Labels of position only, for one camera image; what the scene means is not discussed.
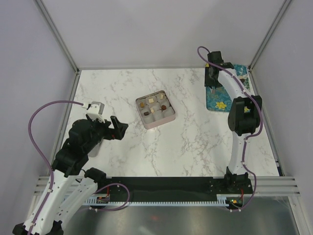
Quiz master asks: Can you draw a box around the pink chocolate tin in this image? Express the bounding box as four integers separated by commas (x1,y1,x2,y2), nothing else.
135,90,176,130

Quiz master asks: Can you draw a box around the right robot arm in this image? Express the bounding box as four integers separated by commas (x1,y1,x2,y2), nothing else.
204,51,263,193

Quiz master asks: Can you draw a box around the blue floral tray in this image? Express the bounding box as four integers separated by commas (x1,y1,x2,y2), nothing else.
205,64,254,113

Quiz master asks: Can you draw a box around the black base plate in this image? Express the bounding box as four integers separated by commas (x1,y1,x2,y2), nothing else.
105,177,253,202

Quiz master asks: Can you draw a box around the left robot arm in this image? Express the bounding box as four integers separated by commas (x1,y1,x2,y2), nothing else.
13,116,128,235

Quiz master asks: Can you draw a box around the white cable duct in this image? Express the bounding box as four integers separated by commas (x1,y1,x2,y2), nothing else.
82,195,229,207

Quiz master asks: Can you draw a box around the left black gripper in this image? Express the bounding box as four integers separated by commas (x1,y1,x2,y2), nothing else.
85,115,128,152

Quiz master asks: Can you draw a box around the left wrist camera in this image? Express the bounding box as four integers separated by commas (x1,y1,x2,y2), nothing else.
87,101,105,123

